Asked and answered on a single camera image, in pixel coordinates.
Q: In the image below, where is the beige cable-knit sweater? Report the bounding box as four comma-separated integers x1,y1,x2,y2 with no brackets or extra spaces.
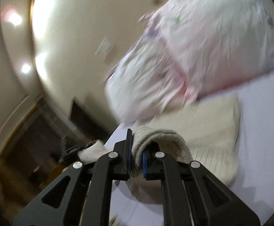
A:
77,94,242,186

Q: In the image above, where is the lavender bed sheet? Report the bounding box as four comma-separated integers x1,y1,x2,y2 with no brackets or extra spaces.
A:
110,72,274,225

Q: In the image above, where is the left pink floral pillow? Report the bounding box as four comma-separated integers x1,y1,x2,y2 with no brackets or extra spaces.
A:
105,36,198,124

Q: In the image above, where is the pink floral pillow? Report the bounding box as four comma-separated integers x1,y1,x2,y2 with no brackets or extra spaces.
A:
144,0,274,97
105,36,198,124

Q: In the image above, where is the right pink floral pillow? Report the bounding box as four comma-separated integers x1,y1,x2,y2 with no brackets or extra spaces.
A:
144,0,274,97

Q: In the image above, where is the white wall switch plate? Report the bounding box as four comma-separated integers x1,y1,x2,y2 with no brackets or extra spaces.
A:
95,37,113,57

